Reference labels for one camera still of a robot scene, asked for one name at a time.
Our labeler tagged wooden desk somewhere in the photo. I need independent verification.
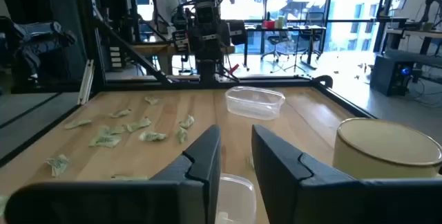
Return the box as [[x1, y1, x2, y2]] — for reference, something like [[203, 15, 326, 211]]
[[383, 28, 442, 56]]

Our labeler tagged black aluminium table frame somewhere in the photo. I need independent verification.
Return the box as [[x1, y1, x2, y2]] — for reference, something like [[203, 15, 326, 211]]
[[0, 9, 377, 168]]

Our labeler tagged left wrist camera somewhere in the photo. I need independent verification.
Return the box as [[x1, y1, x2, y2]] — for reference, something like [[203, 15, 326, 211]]
[[193, 0, 219, 24]]

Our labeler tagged black computer tower blue light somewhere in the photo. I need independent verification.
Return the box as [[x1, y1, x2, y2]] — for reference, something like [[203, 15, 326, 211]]
[[369, 54, 416, 97]]

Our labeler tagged cream ceramic mug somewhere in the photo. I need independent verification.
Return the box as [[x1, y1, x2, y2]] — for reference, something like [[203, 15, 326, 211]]
[[331, 117, 442, 180]]

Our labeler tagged grey metal bench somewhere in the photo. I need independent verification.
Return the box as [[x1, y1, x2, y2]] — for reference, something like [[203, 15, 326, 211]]
[[384, 48, 442, 70]]

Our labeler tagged black office chair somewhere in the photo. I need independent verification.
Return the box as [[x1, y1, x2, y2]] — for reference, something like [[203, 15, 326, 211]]
[[260, 30, 291, 62], [297, 11, 326, 62]]

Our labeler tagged silver aluminium profile bar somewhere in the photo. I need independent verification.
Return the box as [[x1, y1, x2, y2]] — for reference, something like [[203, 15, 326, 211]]
[[77, 59, 95, 106]]

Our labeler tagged black office desk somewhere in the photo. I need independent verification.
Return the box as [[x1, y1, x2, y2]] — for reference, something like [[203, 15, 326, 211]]
[[243, 24, 327, 71]]

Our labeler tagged rectangular clear plastic container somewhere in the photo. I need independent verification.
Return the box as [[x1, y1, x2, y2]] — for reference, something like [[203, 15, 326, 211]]
[[224, 85, 287, 122]]

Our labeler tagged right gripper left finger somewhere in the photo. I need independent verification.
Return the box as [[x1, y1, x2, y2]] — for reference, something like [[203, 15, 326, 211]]
[[3, 124, 222, 224]]

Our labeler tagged person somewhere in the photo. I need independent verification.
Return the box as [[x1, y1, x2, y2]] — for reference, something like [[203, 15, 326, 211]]
[[151, 0, 194, 35]]

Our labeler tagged small clear plastic container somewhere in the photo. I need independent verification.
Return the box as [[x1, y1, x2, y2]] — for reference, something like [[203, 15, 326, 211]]
[[214, 173, 258, 224]]

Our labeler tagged dark blue chair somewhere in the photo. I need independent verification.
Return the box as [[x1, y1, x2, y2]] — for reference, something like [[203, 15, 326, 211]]
[[0, 15, 77, 80]]

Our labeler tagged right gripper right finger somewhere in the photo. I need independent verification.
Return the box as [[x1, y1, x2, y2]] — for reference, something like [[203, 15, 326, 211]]
[[251, 124, 442, 224]]

